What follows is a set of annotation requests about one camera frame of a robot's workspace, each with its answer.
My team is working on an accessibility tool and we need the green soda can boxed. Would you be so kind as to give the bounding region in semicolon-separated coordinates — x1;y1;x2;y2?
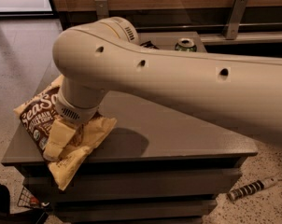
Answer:
175;38;197;52

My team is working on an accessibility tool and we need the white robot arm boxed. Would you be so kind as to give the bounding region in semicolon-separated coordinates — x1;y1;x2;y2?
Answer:
52;17;282;147

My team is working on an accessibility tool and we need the dark chocolate bar wrapper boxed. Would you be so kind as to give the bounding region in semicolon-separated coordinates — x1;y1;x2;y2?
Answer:
140;40;159;49

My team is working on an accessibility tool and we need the grey table with drawers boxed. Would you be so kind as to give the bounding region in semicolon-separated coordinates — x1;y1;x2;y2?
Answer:
1;31;259;224

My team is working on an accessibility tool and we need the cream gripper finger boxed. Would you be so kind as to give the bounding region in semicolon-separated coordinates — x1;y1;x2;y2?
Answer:
43;119;78;161

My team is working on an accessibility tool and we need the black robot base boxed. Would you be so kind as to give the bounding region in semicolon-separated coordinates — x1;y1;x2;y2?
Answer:
0;180;49;224

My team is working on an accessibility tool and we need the striped white tool on floor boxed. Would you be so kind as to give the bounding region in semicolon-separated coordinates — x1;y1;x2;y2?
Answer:
227;177;278;202

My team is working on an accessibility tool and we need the left metal bracket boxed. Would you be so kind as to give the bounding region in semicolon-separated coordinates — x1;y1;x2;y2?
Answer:
94;0;109;20

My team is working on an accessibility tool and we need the brown sea salt chip bag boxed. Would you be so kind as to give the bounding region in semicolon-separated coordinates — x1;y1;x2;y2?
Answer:
14;75;117;190

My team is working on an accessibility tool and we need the right metal bracket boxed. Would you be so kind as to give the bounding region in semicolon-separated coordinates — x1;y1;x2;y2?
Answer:
223;0;248;40

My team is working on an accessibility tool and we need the black wire basket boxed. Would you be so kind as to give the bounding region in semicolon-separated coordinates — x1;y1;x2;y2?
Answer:
17;187;50;209

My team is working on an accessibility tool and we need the metal bracket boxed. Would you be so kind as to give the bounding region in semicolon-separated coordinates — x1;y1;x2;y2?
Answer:
94;0;109;20
223;0;248;40

